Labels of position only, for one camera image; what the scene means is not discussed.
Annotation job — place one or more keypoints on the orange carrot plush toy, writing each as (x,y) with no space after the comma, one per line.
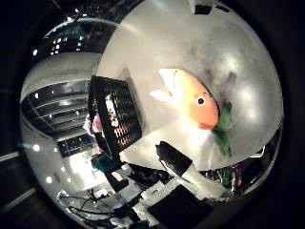
(197,105)

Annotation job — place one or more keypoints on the black control box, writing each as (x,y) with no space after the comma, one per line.
(146,173)

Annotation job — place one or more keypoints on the person in teal shirt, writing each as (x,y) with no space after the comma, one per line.
(106,162)

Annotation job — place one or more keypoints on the black mesh basket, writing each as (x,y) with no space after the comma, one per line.
(124,108)

